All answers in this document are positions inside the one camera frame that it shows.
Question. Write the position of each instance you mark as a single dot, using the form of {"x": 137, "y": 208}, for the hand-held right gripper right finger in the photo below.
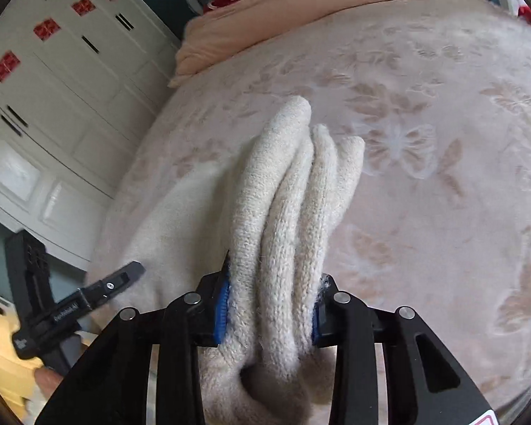
{"x": 315, "y": 323}

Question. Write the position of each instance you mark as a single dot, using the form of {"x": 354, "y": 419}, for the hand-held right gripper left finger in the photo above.
{"x": 222, "y": 310}

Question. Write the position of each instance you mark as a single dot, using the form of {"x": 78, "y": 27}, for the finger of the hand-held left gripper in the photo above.
{"x": 113, "y": 283}

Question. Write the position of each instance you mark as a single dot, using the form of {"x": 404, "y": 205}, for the cream knit sweater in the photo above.
{"x": 287, "y": 212}

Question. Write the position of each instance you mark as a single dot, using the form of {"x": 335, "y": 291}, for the person's left hand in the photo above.
{"x": 48, "y": 377}

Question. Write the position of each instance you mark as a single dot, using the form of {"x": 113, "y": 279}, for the yellow storage box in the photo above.
{"x": 4, "y": 358}

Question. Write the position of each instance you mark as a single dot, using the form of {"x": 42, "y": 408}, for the pink floral blanket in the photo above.
{"x": 447, "y": 186}

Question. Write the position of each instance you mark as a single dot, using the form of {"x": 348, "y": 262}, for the white wardrobe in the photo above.
{"x": 71, "y": 97}

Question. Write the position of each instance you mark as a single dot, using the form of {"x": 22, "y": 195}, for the grey bar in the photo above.
{"x": 189, "y": 0}

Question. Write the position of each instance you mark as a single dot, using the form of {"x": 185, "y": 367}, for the peach pillow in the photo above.
{"x": 292, "y": 17}

